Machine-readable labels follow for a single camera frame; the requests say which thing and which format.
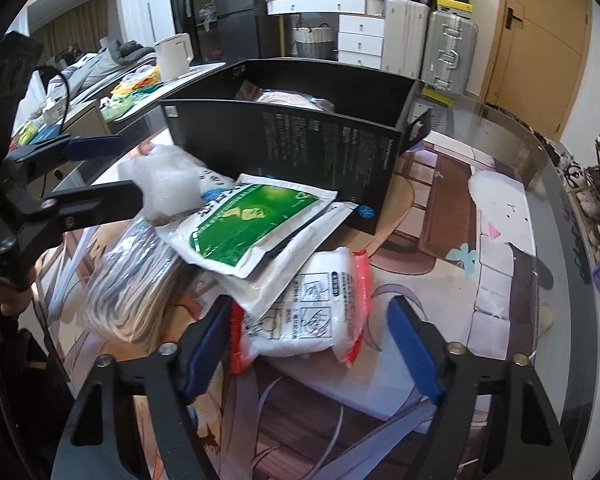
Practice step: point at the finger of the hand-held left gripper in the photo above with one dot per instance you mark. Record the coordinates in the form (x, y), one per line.
(95, 146)
(100, 202)

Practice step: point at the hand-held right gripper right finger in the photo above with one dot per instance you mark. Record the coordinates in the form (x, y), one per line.
(415, 350)

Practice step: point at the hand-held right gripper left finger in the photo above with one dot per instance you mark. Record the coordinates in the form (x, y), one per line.
(205, 355)

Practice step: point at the clear bag of beige cloth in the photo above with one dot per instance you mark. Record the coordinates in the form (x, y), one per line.
(130, 285)

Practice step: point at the plain white packet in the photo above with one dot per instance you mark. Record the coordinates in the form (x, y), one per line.
(275, 286)

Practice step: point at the red-edged white packet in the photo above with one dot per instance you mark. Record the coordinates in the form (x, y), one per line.
(310, 310)

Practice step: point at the blue print white packet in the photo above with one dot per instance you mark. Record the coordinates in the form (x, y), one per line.
(215, 185)

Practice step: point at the green label white packet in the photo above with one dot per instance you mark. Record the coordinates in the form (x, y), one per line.
(240, 225)

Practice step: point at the round white packet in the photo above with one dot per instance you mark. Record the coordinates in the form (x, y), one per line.
(285, 97)

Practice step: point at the black cardboard box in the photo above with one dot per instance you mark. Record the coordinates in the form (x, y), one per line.
(305, 150)

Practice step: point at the person's left hand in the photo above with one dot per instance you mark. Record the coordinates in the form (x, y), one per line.
(11, 301)

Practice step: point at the green snack bag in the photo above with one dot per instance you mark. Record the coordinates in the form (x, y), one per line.
(122, 105)

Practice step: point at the grey side cabinet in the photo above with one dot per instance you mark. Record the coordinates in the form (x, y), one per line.
(145, 105)

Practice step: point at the yellow snack bag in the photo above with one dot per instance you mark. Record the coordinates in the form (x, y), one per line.
(137, 80)

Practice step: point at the pile of grey clothing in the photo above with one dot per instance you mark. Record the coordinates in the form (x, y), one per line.
(105, 60)

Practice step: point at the brown curtain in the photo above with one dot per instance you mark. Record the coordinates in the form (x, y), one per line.
(75, 27)

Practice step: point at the printed cartoon table mat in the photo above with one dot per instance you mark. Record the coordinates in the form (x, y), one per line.
(500, 280)

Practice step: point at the white electric kettle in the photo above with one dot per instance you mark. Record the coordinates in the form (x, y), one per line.
(172, 57)

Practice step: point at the dark glass cabinet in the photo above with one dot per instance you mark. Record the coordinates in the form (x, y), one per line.
(190, 10)

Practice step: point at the black refrigerator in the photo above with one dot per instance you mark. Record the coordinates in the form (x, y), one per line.
(235, 10)

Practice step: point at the grey woven laundry basket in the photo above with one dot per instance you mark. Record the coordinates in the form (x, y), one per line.
(314, 42)

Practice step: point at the white vanity desk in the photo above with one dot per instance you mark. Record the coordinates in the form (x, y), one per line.
(310, 6)

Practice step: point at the white drawer unit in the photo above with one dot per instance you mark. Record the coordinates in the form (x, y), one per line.
(360, 40)

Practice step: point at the silver suitcase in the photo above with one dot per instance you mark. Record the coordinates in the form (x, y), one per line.
(450, 52)

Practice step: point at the white suitcase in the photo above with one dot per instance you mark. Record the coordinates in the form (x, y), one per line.
(405, 40)

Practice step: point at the tan wooden door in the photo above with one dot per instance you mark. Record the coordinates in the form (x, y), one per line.
(535, 45)

